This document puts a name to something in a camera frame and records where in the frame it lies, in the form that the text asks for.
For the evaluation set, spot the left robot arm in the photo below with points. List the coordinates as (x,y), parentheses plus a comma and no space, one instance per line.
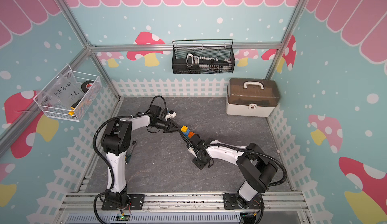
(112,141)

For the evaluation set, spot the yellow lego brick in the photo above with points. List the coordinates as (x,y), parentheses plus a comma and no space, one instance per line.
(184,129)

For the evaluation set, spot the white wire wall basket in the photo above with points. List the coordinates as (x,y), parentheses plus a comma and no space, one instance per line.
(62,98)

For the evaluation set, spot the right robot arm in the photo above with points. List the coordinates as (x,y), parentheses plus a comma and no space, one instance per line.
(260,171)

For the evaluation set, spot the orange lego brick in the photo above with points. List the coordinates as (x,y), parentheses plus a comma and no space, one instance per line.
(192,134)

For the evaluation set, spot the white storage box brown lid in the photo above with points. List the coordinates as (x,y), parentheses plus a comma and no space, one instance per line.
(251,97)

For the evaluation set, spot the socket set tool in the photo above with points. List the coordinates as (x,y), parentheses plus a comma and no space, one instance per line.
(207,64)

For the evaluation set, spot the black tape roll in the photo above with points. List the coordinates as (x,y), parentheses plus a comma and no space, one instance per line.
(85,86)

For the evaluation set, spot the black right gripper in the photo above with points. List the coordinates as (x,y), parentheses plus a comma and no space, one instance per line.
(197,164)

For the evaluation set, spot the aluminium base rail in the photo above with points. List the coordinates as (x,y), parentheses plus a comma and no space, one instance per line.
(210,208)

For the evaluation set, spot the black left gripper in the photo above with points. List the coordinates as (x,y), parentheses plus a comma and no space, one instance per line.
(167,129)

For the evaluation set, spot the black wire wall basket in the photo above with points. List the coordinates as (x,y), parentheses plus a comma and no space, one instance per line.
(206,56)

